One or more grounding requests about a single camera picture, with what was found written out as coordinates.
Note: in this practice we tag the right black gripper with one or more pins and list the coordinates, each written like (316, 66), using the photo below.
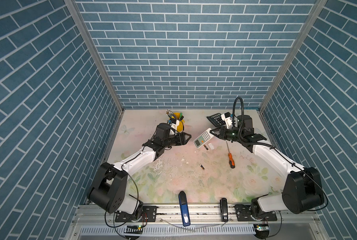
(222, 132)

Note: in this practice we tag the yellow metal pen cup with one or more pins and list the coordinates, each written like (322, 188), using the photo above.
(181, 125)

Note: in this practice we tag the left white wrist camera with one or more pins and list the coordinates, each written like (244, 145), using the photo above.
(174, 125)

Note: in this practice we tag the blue black clamp handle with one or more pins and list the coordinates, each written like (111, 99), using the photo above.
(184, 209)

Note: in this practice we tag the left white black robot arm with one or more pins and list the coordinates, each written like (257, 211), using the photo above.
(108, 188)

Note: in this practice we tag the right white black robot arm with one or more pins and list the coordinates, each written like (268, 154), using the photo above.
(302, 190)

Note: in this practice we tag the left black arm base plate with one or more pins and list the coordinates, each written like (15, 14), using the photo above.
(149, 212)

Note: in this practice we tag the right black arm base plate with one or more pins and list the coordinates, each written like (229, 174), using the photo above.
(252, 213)

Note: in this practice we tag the aluminium front rail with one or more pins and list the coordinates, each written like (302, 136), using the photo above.
(198, 214)

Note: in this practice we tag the bundle of pencils in cup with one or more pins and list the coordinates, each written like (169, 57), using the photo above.
(170, 114)

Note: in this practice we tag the orange black handled screwdriver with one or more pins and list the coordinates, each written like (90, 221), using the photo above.
(230, 157)

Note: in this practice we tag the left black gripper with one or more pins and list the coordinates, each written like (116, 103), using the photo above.
(182, 138)

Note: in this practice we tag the black desk calculator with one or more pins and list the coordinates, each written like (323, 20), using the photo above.
(216, 120)

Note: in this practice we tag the white remote control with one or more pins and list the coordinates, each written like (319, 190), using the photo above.
(204, 138)

